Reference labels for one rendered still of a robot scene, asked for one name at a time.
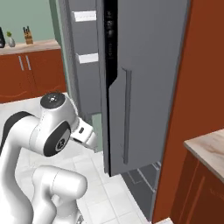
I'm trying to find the grey fridge body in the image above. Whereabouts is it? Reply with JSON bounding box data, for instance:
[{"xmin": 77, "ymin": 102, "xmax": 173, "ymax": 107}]
[{"xmin": 95, "ymin": 0, "xmax": 165, "ymax": 221}]

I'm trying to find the black countertop appliance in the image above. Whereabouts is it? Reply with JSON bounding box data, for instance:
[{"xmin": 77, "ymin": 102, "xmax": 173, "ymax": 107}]
[{"xmin": 0, "ymin": 27, "xmax": 6, "ymax": 49}]

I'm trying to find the run of orange cupboards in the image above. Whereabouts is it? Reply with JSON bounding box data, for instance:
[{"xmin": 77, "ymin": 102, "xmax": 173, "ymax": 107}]
[{"xmin": 0, "ymin": 47, "xmax": 67, "ymax": 105}]

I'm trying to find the tall orange cabinet panel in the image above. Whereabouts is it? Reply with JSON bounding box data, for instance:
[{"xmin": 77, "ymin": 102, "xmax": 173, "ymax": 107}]
[{"xmin": 150, "ymin": 0, "xmax": 224, "ymax": 224}]

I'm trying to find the long grey fridge door handle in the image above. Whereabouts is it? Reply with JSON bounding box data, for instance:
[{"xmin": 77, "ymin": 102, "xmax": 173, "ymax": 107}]
[{"xmin": 121, "ymin": 66, "xmax": 133, "ymax": 165}]

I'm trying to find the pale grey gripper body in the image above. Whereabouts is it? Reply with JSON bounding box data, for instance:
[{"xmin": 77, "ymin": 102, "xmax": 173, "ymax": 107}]
[{"xmin": 83, "ymin": 127, "xmax": 100, "ymax": 153}]

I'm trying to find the grey vase with plant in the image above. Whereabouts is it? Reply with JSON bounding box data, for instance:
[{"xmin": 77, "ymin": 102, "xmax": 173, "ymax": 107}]
[{"xmin": 6, "ymin": 31, "xmax": 17, "ymax": 48}]

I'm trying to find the brown knife block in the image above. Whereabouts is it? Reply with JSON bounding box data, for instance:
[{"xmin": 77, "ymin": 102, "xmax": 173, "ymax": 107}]
[{"xmin": 23, "ymin": 25, "xmax": 34, "ymax": 46}]

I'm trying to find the grey fridge door with handle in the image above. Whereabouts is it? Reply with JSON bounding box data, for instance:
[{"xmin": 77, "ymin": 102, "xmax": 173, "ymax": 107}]
[{"xmin": 107, "ymin": 0, "xmax": 193, "ymax": 178}]

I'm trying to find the grey fridge door with shelves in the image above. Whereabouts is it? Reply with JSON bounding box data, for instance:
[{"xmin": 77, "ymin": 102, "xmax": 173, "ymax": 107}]
[{"xmin": 57, "ymin": 0, "xmax": 107, "ymax": 118}]

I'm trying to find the white fridge door shelf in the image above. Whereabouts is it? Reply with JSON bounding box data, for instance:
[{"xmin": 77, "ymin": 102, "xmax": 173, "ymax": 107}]
[
  {"xmin": 75, "ymin": 52, "xmax": 100, "ymax": 65},
  {"xmin": 72, "ymin": 10, "xmax": 97, "ymax": 23}
]

